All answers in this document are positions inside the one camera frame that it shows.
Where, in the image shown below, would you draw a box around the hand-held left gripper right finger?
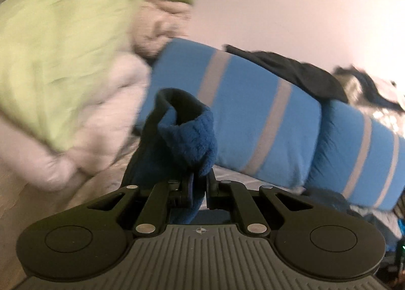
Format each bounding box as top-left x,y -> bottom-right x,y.
206,170 -> 314,235

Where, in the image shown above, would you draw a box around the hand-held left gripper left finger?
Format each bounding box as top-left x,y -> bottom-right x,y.
87,171 -> 195,235

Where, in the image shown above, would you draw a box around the blue fleece jacket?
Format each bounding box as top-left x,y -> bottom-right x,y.
122,88 -> 390,237

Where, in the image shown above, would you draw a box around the grey quilted bedspread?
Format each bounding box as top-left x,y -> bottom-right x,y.
0,138 -> 304,290

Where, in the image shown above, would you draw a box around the blue grey-striped pillow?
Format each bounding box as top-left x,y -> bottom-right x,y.
136,38 -> 323,189
305,99 -> 405,213

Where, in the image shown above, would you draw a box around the white quilted comforter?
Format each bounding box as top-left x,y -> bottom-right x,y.
0,56 -> 152,192

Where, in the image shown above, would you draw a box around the dark garment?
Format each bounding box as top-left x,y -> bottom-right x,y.
223,44 -> 349,103

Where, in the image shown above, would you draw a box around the beige knitted blanket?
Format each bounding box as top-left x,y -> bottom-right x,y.
133,1 -> 192,63

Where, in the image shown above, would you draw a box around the silver and dark cloth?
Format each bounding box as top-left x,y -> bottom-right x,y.
332,65 -> 405,129

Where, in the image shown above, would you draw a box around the light green quilt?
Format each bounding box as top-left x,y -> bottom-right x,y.
0,0 -> 193,153

